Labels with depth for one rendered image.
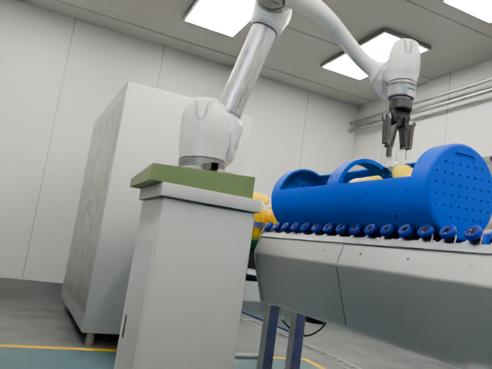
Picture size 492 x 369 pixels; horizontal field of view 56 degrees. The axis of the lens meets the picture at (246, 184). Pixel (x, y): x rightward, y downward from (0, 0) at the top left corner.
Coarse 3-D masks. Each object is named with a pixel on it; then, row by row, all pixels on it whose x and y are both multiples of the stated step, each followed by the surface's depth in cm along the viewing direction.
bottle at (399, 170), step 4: (396, 164) 150; (400, 164) 148; (404, 164) 148; (392, 168) 150; (396, 168) 147; (400, 168) 146; (404, 168) 145; (408, 168) 145; (412, 168) 145; (392, 172) 149; (396, 172) 146; (400, 172) 145; (404, 172) 144; (408, 172) 143; (392, 176) 149; (396, 176) 146; (400, 176) 145
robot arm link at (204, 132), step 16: (192, 112) 151; (208, 112) 150; (224, 112) 154; (192, 128) 149; (208, 128) 149; (224, 128) 153; (192, 144) 148; (208, 144) 148; (224, 144) 152; (224, 160) 153
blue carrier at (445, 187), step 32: (352, 160) 171; (448, 160) 132; (480, 160) 138; (288, 192) 192; (320, 192) 172; (352, 192) 155; (384, 192) 142; (416, 192) 131; (448, 192) 131; (480, 192) 137; (352, 224) 161; (384, 224) 146; (416, 224) 135; (448, 224) 130; (480, 224) 136
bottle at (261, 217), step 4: (264, 212) 220; (256, 216) 218; (260, 216) 218; (264, 216) 220; (256, 220) 218; (260, 220) 218; (264, 220) 220; (256, 228) 217; (260, 228) 218; (256, 232) 217; (260, 232) 218; (252, 236) 217; (256, 236) 217
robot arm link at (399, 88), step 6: (390, 84) 155; (396, 84) 153; (402, 84) 152; (408, 84) 152; (414, 84) 153; (390, 90) 154; (396, 90) 152; (402, 90) 151; (408, 90) 152; (414, 90) 153; (390, 96) 154; (396, 96) 153; (402, 96) 152; (408, 96) 152; (414, 96) 153
